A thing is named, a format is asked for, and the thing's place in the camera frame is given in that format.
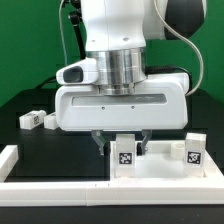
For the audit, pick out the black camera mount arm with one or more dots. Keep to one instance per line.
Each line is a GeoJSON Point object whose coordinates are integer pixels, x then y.
{"type": "Point", "coordinates": [75, 18]}

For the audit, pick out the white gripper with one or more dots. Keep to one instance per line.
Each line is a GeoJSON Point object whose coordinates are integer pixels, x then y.
{"type": "Point", "coordinates": [158, 102]}

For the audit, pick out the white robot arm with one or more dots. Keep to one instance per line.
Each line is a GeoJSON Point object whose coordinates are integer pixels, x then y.
{"type": "Point", "coordinates": [111, 89]}

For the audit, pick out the white square tabletop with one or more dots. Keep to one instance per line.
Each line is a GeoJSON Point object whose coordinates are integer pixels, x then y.
{"type": "Point", "coordinates": [165, 159]}

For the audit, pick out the white U-shaped obstacle fence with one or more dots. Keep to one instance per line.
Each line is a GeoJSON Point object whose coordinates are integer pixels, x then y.
{"type": "Point", "coordinates": [118, 191]}

